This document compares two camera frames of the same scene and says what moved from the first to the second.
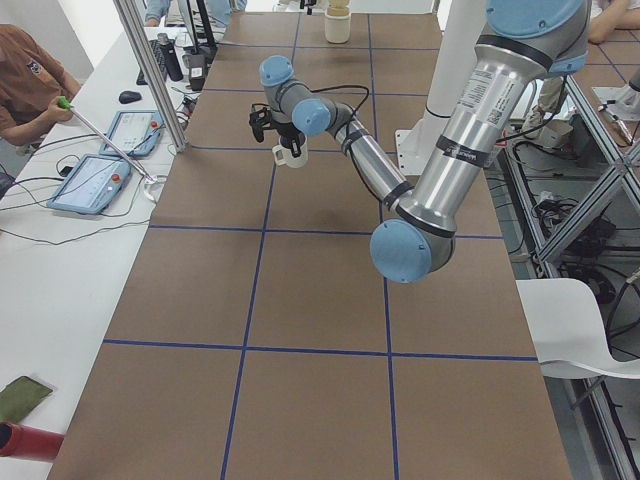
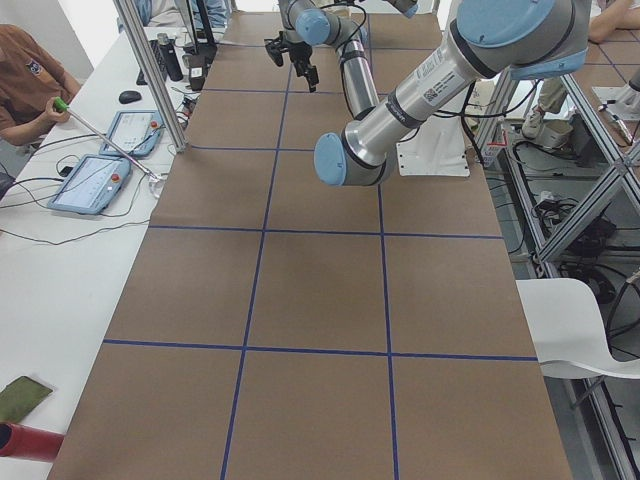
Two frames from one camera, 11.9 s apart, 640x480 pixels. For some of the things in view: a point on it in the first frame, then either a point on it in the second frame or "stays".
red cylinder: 27,442 stays
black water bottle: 173,68 stays
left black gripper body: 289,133 -> 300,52
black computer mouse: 128,97 stays
